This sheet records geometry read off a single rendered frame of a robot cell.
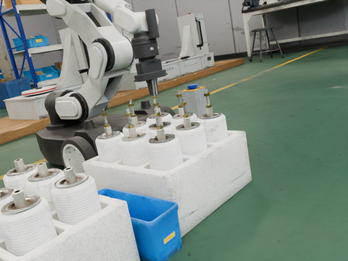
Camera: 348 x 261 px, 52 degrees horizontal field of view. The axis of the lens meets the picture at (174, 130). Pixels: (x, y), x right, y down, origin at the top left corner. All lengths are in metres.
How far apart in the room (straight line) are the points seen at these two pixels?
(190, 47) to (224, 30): 2.14
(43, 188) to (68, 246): 0.18
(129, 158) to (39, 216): 0.39
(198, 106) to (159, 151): 0.46
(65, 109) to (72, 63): 1.73
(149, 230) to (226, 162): 0.38
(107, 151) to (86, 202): 0.36
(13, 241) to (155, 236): 0.31
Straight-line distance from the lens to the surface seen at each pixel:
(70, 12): 1.67
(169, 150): 0.95
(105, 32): 1.59
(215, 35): 6.96
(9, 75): 7.58
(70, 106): 1.78
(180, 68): 4.33
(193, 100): 1.37
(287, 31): 6.30
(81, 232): 0.77
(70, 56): 3.52
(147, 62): 1.26
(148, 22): 1.24
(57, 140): 1.71
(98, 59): 1.53
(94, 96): 1.69
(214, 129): 1.13
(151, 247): 0.88
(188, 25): 4.86
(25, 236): 0.75
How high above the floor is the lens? 0.51
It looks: 14 degrees down
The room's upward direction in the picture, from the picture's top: 11 degrees counter-clockwise
